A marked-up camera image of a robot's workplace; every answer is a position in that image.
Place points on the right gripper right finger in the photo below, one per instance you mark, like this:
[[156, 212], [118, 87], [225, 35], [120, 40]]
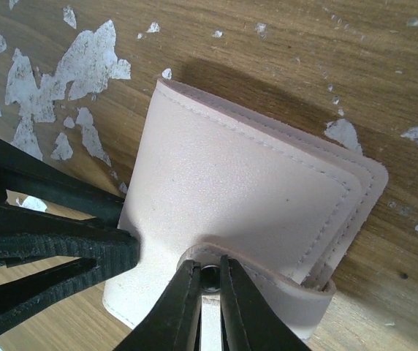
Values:
[[247, 321]]

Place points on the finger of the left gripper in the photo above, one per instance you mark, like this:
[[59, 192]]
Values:
[[96, 251], [21, 172]]

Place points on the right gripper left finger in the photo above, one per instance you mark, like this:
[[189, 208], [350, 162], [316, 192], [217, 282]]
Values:
[[174, 321]]

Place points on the beige leather card holder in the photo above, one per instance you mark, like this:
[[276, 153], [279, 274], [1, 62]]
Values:
[[213, 178]]

